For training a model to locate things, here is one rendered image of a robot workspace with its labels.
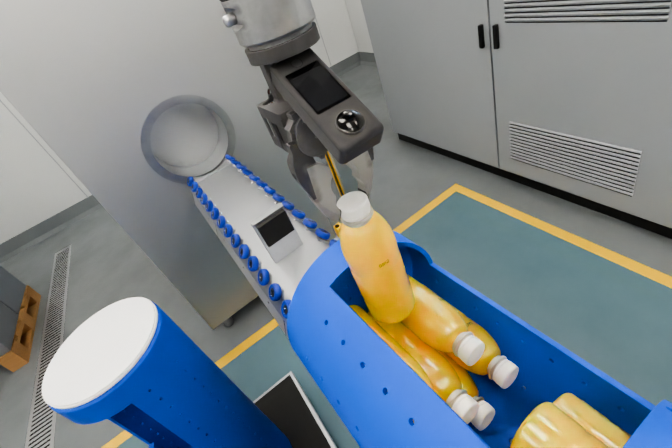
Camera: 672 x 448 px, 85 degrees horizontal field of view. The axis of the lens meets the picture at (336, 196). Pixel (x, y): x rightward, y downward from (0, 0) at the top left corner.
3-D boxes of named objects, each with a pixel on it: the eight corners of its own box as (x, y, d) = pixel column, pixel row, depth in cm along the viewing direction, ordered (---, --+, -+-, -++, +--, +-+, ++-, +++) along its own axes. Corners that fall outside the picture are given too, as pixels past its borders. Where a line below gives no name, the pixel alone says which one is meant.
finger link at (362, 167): (360, 173, 50) (330, 121, 44) (388, 188, 45) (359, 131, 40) (344, 188, 49) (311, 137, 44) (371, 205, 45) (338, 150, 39)
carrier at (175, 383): (226, 442, 149) (221, 532, 125) (74, 320, 100) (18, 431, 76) (291, 418, 148) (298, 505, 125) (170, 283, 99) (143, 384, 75)
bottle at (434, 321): (386, 297, 70) (466, 364, 55) (361, 295, 65) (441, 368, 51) (402, 264, 69) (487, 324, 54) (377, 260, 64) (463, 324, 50)
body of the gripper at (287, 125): (325, 120, 46) (289, 21, 39) (367, 135, 39) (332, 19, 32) (275, 150, 44) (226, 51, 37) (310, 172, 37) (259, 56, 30)
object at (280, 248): (299, 240, 111) (279, 202, 103) (306, 246, 108) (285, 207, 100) (272, 260, 108) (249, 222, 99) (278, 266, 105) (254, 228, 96)
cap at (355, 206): (336, 214, 46) (331, 203, 45) (362, 199, 46) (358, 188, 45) (350, 230, 43) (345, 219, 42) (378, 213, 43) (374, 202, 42)
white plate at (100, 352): (71, 318, 99) (74, 320, 99) (16, 426, 76) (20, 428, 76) (166, 282, 98) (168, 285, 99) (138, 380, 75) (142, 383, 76)
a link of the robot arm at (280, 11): (317, -36, 30) (230, 2, 27) (334, 22, 32) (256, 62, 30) (278, -25, 36) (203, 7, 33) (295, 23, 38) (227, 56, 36)
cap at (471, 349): (465, 355, 54) (475, 364, 53) (450, 357, 52) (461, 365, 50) (476, 333, 54) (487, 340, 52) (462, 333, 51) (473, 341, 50)
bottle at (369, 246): (360, 300, 57) (320, 213, 47) (397, 276, 58) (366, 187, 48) (384, 332, 52) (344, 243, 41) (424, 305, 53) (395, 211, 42)
